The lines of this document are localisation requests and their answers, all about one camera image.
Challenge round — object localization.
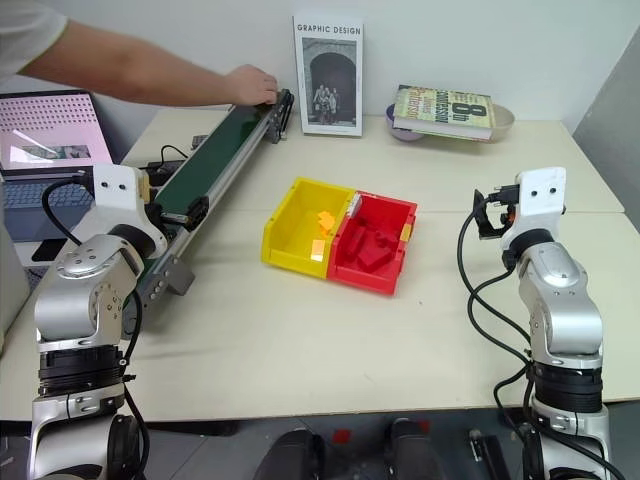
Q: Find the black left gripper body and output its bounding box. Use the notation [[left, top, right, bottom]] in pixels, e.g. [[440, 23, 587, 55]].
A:
[[139, 172, 167, 227]]

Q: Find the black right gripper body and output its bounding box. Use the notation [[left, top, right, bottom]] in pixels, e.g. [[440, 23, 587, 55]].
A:
[[485, 184, 521, 241]]

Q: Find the green conveyor belt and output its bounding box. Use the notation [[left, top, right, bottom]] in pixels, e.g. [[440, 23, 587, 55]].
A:
[[121, 88, 297, 314]]

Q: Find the person's bare hand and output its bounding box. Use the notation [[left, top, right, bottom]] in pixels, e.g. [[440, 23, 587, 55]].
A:
[[221, 63, 280, 107]]

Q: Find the black power adapter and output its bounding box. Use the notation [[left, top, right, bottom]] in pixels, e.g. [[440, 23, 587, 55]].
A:
[[143, 159, 187, 187]]

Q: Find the beige bowl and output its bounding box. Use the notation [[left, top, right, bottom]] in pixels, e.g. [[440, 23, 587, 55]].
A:
[[485, 103, 516, 144]]

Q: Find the red toy block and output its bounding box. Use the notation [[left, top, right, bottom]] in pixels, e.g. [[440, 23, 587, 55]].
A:
[[357, 244, 396, 274], [373, 229, 399, 254]]

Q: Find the purple bowl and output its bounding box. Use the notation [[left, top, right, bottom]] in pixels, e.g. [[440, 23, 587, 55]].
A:
[[385, 103, 427, 143]]

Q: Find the red plastic bin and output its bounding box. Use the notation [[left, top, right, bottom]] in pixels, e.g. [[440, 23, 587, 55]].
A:
[[326, 191, 419, 297]]

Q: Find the yellow plastic bin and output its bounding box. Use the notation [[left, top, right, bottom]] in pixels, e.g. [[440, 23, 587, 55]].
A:
[[261, 176, 359, 279]]

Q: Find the open laptop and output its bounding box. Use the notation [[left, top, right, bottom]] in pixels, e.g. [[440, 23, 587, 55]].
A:
[[0, 90, 115, 264]]

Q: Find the grey panel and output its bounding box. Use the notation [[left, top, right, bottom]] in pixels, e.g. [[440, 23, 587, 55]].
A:
[[571, 33, 640, 214]]

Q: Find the graphic design book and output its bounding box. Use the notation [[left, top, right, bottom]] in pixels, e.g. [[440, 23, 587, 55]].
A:
[[291, 14, 366, 138]]

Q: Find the black tool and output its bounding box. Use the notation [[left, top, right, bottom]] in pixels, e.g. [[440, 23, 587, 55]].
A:
[[467, 426, 504, 465]]

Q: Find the white shirt sleeve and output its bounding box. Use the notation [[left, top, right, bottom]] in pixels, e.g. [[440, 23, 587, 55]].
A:
[[0, 0, 70, 80]]

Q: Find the dark rounded shape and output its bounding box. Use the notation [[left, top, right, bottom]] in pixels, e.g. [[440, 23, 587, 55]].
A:
[[387, 417, 449, 480], [257, 428, 329, 480]]

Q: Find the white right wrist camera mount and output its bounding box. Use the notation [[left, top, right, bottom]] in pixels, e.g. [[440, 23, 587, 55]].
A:
[[499, 167, 568, 251]]

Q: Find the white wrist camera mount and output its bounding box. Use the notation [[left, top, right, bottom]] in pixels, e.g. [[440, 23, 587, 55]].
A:
[[499, 167, 568, 251], [92, 163, 147, 212]]

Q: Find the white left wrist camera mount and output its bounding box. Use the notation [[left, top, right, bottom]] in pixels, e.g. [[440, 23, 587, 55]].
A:
[[92, 163, 147, 212]]

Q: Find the black power cable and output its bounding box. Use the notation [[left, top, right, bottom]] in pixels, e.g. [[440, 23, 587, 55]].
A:
[[158, 143, 191, 169]]

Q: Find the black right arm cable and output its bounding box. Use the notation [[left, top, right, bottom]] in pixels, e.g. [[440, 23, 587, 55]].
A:
[[457, 212, 621, 480]]

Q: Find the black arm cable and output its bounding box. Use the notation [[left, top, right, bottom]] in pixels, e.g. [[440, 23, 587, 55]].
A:
[[41, 172, 151, 469], [457, 212, 621, 480]]

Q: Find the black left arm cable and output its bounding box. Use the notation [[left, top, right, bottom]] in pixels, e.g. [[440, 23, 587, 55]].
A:
[[41, 172, 151, 469]]

